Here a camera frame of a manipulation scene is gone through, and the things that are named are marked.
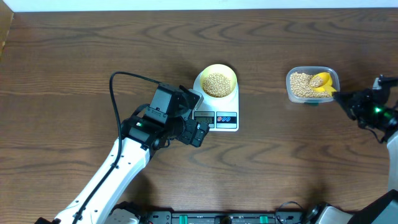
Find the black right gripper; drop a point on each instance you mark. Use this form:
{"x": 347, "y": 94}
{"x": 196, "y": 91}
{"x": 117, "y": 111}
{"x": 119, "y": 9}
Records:
{"x": 357, "y": 98}

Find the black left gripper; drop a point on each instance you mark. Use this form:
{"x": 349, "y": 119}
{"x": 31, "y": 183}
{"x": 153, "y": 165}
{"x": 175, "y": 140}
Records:
{"x": 190, "y": 126}

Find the yellow measuring scoop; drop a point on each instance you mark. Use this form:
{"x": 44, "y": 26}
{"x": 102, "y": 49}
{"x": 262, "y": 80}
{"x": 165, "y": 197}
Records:
{"x": 327, "y": 85}

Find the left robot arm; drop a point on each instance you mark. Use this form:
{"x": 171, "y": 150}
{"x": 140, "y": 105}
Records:
{"x": 130, "y": 154}

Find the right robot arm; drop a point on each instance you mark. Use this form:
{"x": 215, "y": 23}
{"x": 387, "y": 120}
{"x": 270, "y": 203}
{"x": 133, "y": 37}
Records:
{"x": 384, "y": 209}

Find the soybeans in scoop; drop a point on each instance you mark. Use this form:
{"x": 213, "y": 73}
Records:
{"x": 316, "y": 82}

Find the white kitchen scale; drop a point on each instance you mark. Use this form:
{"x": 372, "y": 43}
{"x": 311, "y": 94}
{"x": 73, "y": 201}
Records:
{"x": 221, "y": 114}

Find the soybeans in bowl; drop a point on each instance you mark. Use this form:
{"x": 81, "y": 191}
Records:
{"x": 217, "y": 85}

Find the yellow bowl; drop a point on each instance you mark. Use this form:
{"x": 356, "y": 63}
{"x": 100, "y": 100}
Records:
{"x": 219, "y": 68}

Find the green tape label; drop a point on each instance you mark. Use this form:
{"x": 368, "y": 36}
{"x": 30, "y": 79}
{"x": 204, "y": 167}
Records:
{"x": 311, "y": 103}

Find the clear plastic container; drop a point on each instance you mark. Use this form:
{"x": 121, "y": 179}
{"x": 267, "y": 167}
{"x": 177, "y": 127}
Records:
{"x": 311, "y": 70}

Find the soybeans in container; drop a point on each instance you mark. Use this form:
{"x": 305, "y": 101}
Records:
{"x": 299, "y": 83}

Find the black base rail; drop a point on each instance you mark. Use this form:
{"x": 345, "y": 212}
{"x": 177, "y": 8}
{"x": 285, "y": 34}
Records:
{"x": 236, "y": 217}

